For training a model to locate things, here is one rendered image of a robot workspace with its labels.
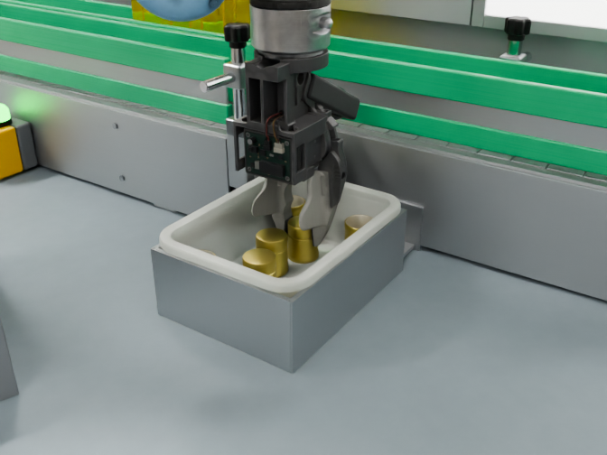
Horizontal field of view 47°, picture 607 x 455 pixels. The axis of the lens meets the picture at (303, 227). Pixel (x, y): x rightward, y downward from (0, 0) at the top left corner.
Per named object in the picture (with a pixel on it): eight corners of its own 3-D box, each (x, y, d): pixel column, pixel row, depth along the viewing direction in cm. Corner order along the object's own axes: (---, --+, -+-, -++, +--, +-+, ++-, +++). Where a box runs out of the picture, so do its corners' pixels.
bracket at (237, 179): (296, 167, 90) (296, 116, 87) (251, 193, 83) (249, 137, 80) (274, 162, 92) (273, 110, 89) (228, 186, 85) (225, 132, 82)
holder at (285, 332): (423, 251, 84) (428, 191, 80) (293, 374, 64) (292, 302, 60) (304, 215, 92) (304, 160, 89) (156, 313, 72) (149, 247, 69)
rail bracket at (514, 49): (533, 121, 88) (551, 11, 81) (515, 136, 83) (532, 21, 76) (502, 116, 90) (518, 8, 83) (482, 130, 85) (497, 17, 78)
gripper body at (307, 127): (233, 176, 70) (227, 56, 64) (280, 149, 76) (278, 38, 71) (297, 193, 66) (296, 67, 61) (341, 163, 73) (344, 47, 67)
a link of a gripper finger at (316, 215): (291, 264, 73) (278, 181, 69) (320, 240, 77) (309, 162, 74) (316, 267, 71) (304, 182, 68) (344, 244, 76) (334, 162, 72)
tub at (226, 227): (405, 266, 80) (410, 198, 76) (293, 372, 63) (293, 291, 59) (281, 227, 88) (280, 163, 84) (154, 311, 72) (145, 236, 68)
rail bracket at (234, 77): (303, 111, 88) (303, 9, 82) (218, 152, 76) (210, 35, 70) (284, 107, 90) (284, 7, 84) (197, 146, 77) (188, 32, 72)
